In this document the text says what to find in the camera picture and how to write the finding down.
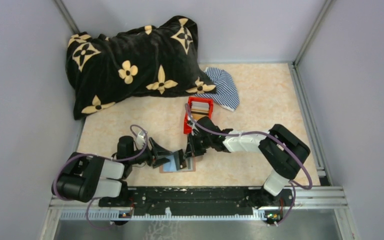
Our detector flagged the blue striped cloth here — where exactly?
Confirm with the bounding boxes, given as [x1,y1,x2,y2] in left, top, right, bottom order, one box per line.
[195,67,240,112]

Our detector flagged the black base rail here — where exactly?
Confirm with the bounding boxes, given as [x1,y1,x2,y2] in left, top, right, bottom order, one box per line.
[98,186,293,216]

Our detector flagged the grey cards in bin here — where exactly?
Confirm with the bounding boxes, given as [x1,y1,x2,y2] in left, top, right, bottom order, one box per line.
[190,101,210,113]

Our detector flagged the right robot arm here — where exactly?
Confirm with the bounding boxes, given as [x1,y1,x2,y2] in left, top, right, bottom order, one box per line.
[184,116,311,197]

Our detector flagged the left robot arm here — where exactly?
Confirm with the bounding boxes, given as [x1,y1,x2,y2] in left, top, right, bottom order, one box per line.
[51,135,174,203]

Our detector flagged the black card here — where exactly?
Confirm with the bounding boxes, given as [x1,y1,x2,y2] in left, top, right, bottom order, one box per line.
[173,149,188,171]

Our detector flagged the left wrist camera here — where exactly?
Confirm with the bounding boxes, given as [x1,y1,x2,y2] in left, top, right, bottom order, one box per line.
[135,130,148,149]

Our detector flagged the black floral blanket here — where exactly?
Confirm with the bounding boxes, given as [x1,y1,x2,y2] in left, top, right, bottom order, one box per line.
[65,15,217,120]

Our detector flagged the red plastic bin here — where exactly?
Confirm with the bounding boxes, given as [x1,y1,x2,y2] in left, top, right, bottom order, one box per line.
[183,96,214,135]

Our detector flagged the pink leather card holder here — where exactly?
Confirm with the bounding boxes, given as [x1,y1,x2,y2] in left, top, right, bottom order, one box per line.
[159,156,196,174]

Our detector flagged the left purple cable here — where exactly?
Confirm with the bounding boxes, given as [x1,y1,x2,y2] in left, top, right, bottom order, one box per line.
[51,124,149,229]

